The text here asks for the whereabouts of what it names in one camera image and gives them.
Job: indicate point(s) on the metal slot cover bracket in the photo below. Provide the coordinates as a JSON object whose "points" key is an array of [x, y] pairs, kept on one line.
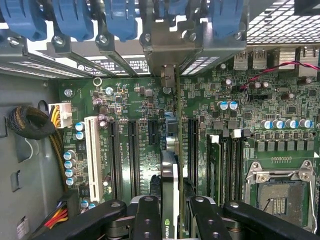
{"points": [[37, 65], [120, 60], [85, 60], [220, 47]]}

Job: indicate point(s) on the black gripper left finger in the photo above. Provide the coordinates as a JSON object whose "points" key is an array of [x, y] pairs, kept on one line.
{"points": [[147, 220]]}

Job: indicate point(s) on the white PCI slot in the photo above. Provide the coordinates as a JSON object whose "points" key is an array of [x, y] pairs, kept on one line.
{"points": [[93, 160]]}

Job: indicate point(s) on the CPU socket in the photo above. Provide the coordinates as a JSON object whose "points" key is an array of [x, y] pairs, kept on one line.
{"points": [[275, 200]]}

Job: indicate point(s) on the blue slot retainer clip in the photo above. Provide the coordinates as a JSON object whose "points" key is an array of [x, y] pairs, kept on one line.
{"points": [[226, 17], [22, 17], [121, 17], [72, 17]]}

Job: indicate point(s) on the socket locking lever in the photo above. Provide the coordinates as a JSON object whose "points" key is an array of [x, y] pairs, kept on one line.
{"points": [[313, 200]]}

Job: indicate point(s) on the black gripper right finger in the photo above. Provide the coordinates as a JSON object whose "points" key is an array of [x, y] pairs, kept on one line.
{"points": [[207, 220]]}

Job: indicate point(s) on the white power connector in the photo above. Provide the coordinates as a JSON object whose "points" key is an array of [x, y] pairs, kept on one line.
{"points": [[62, 115]]}

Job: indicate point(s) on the RAM stick with label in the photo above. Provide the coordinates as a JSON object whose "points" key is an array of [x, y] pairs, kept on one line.
{"points": [[213, 170]]}

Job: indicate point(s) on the open grey PC case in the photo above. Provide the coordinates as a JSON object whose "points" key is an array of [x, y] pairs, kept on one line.
{"points": [[27, 155]]}

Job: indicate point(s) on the short black expansion slot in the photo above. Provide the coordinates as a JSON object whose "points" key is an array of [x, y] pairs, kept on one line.
{"points": [[153, 132]]}

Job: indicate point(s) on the green motherboard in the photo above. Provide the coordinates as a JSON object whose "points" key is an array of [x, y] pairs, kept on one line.
{"points": [[200, 105]]}

